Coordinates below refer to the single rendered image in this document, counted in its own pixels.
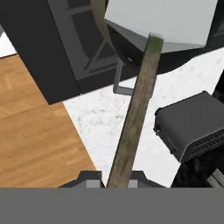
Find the black panelled cupboard door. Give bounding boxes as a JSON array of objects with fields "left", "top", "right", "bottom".
[{"left": 47, "top": 0, "right": 127, "bottom": 83}]

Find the black toaster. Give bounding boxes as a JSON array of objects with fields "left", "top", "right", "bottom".
[{"left": 153, "top": 90, "right": 224, "bottom": 164}]

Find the black cupboard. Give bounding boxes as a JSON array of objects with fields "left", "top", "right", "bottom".
[{"left": 0, "top": 0, "right": 138, "bottom": 105}]

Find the black pot with grey handle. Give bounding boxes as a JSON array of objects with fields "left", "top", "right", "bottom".
[{"left": 90, "top": 0, "right": 217, "bottom": 96}]

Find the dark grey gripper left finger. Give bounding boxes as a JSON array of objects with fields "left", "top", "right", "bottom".
[{"left": 59, "top": 170, "right": 106, "bottom": 189}]

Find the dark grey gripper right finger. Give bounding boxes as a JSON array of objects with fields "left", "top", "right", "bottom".
[{"left": 127, "top": 171, "right": 166, "bottom": 189}]

